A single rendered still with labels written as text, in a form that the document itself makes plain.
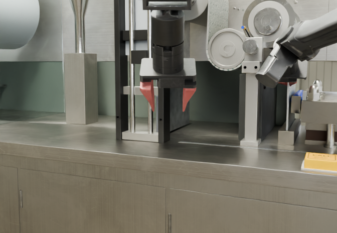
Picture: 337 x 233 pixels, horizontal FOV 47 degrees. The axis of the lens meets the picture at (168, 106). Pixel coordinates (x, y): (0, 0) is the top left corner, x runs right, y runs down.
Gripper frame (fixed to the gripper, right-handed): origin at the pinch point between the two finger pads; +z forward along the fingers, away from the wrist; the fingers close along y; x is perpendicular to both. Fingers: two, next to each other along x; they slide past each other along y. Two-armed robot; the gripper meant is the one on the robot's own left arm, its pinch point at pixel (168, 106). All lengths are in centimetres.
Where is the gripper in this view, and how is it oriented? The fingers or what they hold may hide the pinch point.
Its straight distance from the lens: 77.4
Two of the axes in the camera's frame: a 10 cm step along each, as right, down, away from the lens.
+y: -10.0, 0.0, 0.2
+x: -0.1, 5.9, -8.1
